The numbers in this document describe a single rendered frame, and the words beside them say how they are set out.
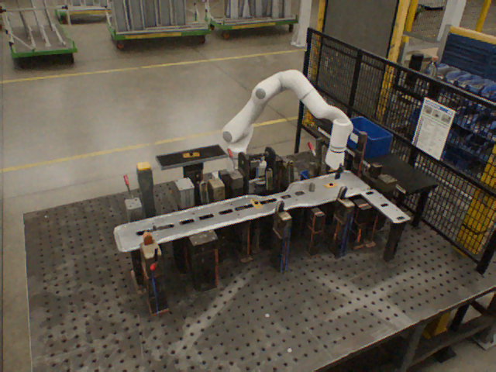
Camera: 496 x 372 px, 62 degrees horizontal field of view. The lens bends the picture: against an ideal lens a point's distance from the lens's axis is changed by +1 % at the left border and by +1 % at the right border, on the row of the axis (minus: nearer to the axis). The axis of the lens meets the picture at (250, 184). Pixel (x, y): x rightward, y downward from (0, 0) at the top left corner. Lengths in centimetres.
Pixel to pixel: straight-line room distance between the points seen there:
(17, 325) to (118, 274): 108
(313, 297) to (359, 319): 23
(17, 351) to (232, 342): 154
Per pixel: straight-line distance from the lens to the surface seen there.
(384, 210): 224
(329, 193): 228
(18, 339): 309
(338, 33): 482
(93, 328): 205
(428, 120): 251
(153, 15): 905
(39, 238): 261
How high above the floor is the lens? 225
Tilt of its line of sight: 33 degrees down
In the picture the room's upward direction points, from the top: 2 degrees clockwise
